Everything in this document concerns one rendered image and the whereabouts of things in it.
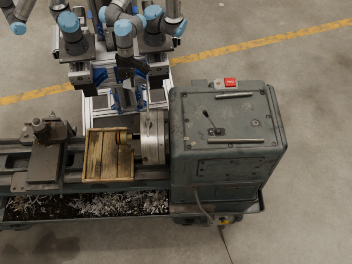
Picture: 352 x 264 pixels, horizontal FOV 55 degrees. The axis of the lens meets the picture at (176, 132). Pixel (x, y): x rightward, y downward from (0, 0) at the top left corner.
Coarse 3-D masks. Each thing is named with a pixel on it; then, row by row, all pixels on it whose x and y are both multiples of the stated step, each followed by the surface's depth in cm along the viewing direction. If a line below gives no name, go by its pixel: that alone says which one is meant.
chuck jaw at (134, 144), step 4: (128, 140) 188; (132, 140) 188; (136, 140) 188; (128, 144) 186; (132, 144) 186; (136, 144) 186; (140, 144) 186; (132, 148) 184; (136, 148) 184; (140, 148) 184; (136, 152) 182; (140, 152) 182; (136, 156) 182; (140, 156) 183; (144, 160) 183
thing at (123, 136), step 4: (116, 132) 190; (120, 132) 189; (124, 132) 189; (116, 136) 188; (120, 136) 187; (124, 136) 187; (128, 136) 188; (132, 136) 194; (116, 140) 188; (120, 140) 187; (124, 140) 188; (116, 144) 190; (120, 144) 191; (124, 144) 189
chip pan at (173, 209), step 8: (176, 208) 226; (184, 208) 226; (192, 208) 226; (200, 208) 226; (208, 208) 226; (216, 208) 226; (224, 208) 226; (232, 208) 226; (240, 208) 226; (248, 208) 226; (256, 208) 226; (0, 216) 223
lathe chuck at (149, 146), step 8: (144, 112) 183; (152, 112) 183; (144, 120) 179; (152, 120) 179; (144, 128) 177; (152, 128) 177; (144, 136) 176; (152, 136) 176; (144, 144) 176; (152, 144) 177; (144, 152) 178; (152, 152) 178; (152, 160) 183
